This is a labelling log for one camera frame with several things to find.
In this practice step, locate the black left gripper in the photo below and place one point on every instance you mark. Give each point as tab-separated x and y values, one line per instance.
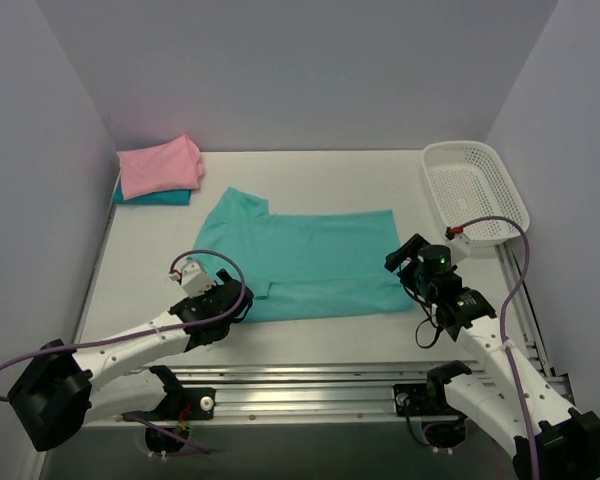
228	293

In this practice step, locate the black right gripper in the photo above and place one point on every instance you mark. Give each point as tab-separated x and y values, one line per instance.
402	258

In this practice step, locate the mint green t-shirt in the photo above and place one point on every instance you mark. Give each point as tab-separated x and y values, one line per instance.
302	267

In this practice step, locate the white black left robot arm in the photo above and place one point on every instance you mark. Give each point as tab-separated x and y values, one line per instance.
63	388

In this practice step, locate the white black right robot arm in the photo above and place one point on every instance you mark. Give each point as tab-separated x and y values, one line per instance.
544	434

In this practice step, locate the white perforated plastic basket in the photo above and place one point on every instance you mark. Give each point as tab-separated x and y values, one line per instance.
465	180

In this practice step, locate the folded teal t-shirt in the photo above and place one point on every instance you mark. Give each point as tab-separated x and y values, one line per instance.
165	198

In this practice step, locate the folded pink t-shirt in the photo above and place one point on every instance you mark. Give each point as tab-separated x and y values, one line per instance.
175	165

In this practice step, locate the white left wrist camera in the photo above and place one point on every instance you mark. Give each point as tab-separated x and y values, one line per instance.
194	280

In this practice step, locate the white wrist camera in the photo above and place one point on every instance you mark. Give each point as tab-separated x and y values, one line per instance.
460	248
194	280

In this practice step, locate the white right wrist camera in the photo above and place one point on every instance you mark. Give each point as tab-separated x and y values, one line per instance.
460	248

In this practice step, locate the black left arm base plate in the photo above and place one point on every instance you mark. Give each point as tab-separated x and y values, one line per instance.
182	405

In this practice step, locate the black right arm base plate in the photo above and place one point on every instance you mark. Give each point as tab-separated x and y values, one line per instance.
413	400

